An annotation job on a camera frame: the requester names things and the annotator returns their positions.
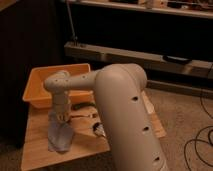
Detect grey low bench shelf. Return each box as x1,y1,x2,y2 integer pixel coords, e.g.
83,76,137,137
64,42,213,79

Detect black remote on bench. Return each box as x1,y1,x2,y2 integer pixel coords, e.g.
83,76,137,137
162,56,192,65

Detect grey blue towel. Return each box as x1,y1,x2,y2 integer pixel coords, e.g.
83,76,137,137
48,111,74,153

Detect upper wooden shelf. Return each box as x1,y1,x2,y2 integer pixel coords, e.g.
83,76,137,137
61,0,213,20

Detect metal lamp pole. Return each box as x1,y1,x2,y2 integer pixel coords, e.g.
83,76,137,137
66,0,78,46

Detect small wooden stick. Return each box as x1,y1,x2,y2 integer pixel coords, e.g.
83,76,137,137
70,113,98,118

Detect black cables on floor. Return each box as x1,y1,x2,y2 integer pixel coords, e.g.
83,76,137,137
183,63,213,171

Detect yellow plastic bin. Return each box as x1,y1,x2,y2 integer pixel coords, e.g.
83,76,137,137
22,63,90,109

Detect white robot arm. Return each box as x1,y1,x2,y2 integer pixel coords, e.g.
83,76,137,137
44,64,169,171

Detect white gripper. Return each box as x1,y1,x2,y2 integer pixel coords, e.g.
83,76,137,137
53,102,71,122

